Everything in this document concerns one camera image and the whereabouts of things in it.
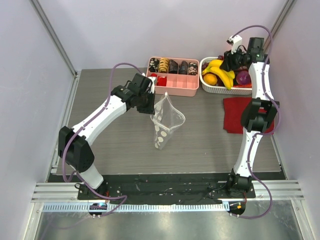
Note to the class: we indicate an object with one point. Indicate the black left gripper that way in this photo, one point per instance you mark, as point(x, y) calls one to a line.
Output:
point(150, 109)

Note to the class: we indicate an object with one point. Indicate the clear polka dot zip bag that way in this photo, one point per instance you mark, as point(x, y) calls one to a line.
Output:
point(166, 120)

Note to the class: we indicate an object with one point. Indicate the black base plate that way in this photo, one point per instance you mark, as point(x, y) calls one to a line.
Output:
point(171, 189)

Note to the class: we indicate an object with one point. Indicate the orange fruit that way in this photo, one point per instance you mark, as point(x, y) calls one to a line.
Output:
point(210, 79)

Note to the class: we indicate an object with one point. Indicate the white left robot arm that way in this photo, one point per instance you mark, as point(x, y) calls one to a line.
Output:
point(74, 143)

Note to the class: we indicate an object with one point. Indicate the red cloth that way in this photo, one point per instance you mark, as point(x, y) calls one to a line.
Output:
point(240, 115)

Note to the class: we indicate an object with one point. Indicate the dark grapes bunch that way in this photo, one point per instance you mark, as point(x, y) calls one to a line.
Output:
point(220, 57)

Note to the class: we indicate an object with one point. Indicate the yellow banana bunch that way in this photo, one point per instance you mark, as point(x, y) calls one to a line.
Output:
point(226, 77)

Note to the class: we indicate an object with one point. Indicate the purple red onion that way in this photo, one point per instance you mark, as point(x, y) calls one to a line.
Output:
point(243, 78)

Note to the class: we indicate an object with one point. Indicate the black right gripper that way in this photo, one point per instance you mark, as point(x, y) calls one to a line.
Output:
point(229, 63)

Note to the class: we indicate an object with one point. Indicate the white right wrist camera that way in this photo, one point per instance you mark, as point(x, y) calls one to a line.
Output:
point(235, 42)

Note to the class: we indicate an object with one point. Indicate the white fruit basket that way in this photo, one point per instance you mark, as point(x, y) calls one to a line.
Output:
point(219, 88)

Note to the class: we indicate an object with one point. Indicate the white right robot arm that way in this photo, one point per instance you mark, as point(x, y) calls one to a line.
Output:
point(241, 175)

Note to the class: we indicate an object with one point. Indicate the pink compartment box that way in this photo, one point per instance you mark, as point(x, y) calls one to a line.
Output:
point(175, 76)

